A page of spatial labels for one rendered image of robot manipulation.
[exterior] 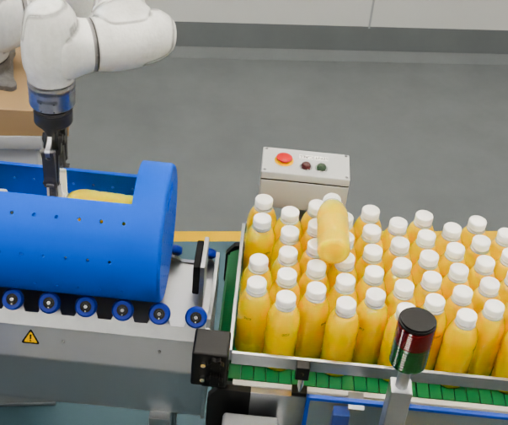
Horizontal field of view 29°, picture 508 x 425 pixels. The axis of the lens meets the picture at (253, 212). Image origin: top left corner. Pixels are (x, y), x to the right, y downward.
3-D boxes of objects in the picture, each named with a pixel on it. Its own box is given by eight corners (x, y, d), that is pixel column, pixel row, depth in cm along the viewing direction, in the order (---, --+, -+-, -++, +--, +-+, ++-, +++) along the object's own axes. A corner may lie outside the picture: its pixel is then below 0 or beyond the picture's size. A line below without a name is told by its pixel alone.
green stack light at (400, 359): (387, 345, 167) (393, 325, 164) (425, 349, 167) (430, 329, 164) (389, 373, 162) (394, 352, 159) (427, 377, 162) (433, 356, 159)
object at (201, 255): (195, 279, 211) (198, 235, 203) (206, 281, 211) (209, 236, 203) (190, 311, 203) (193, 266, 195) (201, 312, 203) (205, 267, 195)
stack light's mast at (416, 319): (382, 369, 170) (398, 303, 161) (418, 373, 171) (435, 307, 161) (384, 397, 165) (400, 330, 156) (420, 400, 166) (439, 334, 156)
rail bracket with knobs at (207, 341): (195, 357, 197) (196, 320, 190) (229, 360, 197) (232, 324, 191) (189, 393, 189) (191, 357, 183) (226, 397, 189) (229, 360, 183)
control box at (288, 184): (259, 180, 229) (263, 145, 223) (343, 189, 230) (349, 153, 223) (257, 206, 222) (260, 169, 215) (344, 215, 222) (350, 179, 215)
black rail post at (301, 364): (291, 387, 192) (296, 359, 187) (307, 389, 192) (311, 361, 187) (291, 395, 190) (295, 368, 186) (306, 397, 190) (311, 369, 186)
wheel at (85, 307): (77, 293, 198) (75, 294, 196) (98, 296, 198) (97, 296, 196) (74, 315, 198) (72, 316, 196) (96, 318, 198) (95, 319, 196)
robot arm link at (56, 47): (29, 96, 177) (99, 87, 181) (24, 18, 167) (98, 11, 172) (17, 67, 184) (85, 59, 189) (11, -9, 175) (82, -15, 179)
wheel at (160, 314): (150, 301, 198) (148, 302, 196) (172, 303, 198) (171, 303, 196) (147, 323, 198) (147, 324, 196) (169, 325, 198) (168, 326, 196)
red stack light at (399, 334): (393, 325, 164) (396, 308, 161) (430, 328, 164) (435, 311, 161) (394, 352, 159) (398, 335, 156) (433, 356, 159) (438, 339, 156)
